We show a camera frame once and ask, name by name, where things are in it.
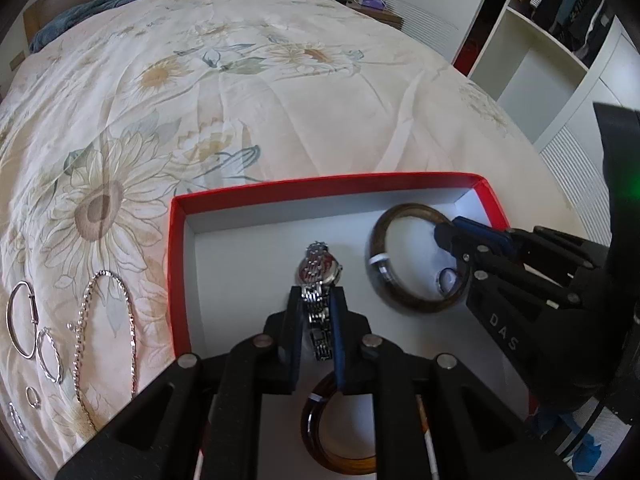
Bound silver hoop bracelet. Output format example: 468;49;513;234
36;327;65;385

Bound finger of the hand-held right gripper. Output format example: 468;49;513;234
435;223;607;403
452;216;611;291

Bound silver wrist watch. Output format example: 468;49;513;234
295;241;346;362

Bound blue blanket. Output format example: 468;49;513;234
29;0;188;53

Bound wooden nightstand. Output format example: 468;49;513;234
320;0;405;31

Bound floral bedspread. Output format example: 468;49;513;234
0;0;586;480

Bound silver chain necklace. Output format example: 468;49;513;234
67;270;138;431

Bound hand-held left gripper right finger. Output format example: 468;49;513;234
327;287;576;480

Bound hanging clothes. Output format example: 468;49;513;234
530;0;616;66

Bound red shallow box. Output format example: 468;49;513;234
167;172;512;480

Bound amber bangle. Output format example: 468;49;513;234
300;372;432;476

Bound blue cloth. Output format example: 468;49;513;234
530;405;626;468

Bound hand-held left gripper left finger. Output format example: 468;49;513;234
55;285;307;480

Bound small silver chain bracelet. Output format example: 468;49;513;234
7;402;28;441

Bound silver clasp bangle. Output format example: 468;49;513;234
6;281;41;359

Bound dark brown bangle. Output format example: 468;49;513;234
366;203;471;314

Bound silver ring with stone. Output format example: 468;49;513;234
437;268;462;295

